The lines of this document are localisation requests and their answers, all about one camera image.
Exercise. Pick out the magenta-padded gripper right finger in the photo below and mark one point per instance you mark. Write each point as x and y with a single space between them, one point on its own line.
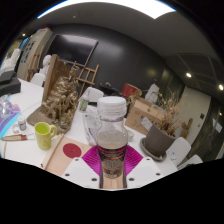
135 160

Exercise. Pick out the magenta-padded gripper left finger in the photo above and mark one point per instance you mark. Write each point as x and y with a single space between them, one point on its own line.
90 160

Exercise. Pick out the clear white-capped drink bottle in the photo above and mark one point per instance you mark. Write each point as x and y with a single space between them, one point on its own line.
111 133

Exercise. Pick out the grey pot saucer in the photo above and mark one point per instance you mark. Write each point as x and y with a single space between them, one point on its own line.
150 155

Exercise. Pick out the flat round red coaster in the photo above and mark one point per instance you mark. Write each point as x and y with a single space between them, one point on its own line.
72 150

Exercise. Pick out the small white cup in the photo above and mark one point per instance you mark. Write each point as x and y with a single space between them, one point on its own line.
130 135

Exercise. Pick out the dried plant in grey pot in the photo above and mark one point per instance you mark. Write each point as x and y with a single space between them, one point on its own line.
160 138

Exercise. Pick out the grey printed newspaper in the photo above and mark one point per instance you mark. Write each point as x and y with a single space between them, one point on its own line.
90 126

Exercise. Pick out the brown cardboard box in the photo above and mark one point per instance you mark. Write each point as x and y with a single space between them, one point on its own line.
143 115

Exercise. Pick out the yellow-green mug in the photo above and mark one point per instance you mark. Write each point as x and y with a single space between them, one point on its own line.
45 135

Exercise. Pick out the white spray bottle green label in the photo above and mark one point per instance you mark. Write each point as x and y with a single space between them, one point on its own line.
84 104

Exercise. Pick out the wooden figure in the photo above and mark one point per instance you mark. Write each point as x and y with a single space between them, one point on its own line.
186 126

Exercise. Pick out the white plaster statue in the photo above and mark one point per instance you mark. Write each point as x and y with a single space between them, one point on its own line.
153 92

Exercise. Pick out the red box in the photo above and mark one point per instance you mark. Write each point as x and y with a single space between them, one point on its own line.
130 90

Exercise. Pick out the small white-lidded jar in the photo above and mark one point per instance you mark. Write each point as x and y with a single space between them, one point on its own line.
22 123

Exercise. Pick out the white tape roll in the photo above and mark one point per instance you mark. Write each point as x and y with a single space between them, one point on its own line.
13 128

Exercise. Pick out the wooden easel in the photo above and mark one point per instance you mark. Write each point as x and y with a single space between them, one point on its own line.
87 71
35 63

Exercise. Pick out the colourful purple blue book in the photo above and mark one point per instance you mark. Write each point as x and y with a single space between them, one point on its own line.
6 115

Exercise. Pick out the white plaster bust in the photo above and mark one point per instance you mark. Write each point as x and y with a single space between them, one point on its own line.
46 61

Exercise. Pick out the black flat boxes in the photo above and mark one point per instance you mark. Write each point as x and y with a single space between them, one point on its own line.
9 85

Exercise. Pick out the long ceiling light strip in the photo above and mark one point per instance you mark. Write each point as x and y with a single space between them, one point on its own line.
133 5

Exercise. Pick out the black wall screen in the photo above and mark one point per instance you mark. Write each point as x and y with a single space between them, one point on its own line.
71 48

